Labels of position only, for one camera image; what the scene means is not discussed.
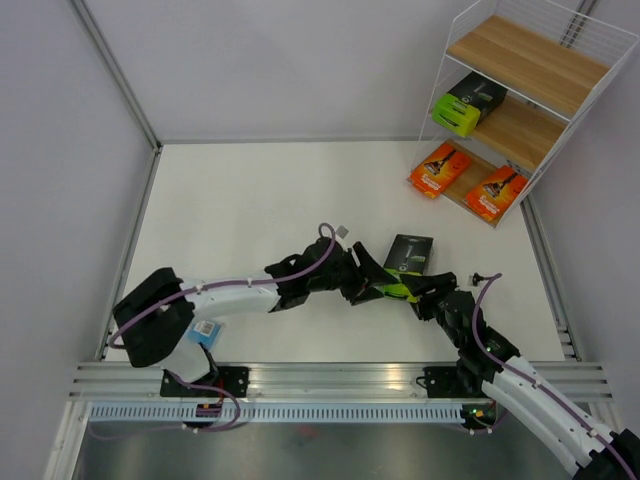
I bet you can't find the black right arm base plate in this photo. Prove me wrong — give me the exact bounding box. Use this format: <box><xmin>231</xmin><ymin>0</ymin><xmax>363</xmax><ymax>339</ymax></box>
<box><xmin>423</xmin><ymin>366</ymin><xmax>484</xmax><ymax>399</ymax></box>

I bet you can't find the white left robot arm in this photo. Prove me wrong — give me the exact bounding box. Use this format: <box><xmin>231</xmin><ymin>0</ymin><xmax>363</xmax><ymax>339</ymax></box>
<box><xmin>112</xmin><ymin>237</ymin><xmax>397</xmax><ymax>396</ymax></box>

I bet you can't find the white slotted cable duct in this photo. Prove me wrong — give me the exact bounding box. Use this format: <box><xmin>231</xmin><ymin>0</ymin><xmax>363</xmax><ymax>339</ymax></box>
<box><xmin>89</xmin><ymin>402</ymin><xmax>493</xmax><ymax>424</ymax></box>

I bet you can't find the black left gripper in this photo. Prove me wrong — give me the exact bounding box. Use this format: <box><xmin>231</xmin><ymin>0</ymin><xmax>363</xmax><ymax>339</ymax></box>
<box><xmin>308</xmin><ymin>241</ymin><xmax>397</xmax><ymax>305</ymax></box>

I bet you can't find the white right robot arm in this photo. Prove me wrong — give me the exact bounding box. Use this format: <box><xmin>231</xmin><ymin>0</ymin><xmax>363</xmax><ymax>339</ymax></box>
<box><xmin>400</xmin><ymin>272</ymin><xmax>639</xmax><ymax>479</ymax></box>

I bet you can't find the orange razor box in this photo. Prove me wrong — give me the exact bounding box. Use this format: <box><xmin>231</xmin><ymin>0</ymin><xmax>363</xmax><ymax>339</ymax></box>
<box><xmin>407</xmin><ymin>142</ymin><xmax>472</xmax><ymax>199</ymax></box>
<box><xmin>465</xmin><ymin>165</ymin><xmax>527</xmax><ymax>222</ymax></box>

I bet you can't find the aluminium corner frame post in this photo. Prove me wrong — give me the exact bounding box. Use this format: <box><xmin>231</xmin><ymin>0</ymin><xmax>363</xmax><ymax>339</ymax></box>
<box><xmin>67</xmin><ymin>0</ymin><xmax>162</xmax><ymax>152</ymax></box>

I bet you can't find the white wire wooden shelf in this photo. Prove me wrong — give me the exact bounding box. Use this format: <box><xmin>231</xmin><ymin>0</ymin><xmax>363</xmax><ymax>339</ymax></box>
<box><xmin>414</xmin><ymin>1</ymin><xmax>639</xmax><ymax>209</ymax></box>

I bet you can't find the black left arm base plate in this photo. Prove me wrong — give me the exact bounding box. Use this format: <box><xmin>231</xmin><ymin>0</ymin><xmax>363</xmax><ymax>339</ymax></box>
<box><xmin>160</xmin><ymin>366</ymin><xmax>250</xmax><ymax>398</ymax></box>

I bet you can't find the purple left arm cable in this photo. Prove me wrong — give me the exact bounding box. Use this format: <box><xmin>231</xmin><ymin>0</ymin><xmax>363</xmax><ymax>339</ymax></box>
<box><xmin>89</xmin><ymin>222</ymin><xmax>337</xmax><ymax>441</ymax></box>

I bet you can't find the aluminium mounting rail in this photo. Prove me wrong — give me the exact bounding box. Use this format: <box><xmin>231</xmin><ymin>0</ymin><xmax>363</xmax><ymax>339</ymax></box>
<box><xmin>68</xmin><ymin>361</ymin><xmax>613</xmax><ymax>403</ymax></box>

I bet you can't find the clear blue razor blister pack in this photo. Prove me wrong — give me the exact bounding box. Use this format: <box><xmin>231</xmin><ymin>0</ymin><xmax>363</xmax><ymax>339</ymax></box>
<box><xmin>187</xmin><ymin>320</ymin><xmax>224</xmax><ymax>350</ymax></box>

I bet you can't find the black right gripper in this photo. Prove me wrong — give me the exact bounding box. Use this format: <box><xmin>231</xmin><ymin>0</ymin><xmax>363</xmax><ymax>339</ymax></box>
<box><xmin>398</xmin><ymin>271</ymin><xmax>463</xmax><ymax>348</ymax></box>

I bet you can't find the black green razor box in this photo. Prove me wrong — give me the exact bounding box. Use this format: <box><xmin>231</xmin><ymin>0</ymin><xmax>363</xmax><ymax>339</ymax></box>
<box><xmin>382</xmin><ymin>234</ymin><xmax>434</xmax><ymax>303</ymax></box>
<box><xmin>431</xmin><ymin>72</ymin><xmax>508</xmax><ymax>137</ymax></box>

